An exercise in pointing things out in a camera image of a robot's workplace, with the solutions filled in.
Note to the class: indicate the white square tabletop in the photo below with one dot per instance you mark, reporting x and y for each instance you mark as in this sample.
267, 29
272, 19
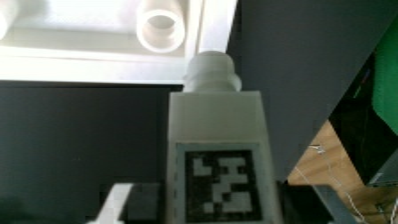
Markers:
109, 41

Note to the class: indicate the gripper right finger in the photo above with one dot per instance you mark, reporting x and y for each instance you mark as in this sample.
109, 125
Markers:
311, 205

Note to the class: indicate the white leg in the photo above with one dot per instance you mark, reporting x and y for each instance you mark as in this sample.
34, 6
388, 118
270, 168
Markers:
221, 188

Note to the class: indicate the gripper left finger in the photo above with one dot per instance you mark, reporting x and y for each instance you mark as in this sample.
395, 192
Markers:
132, 204

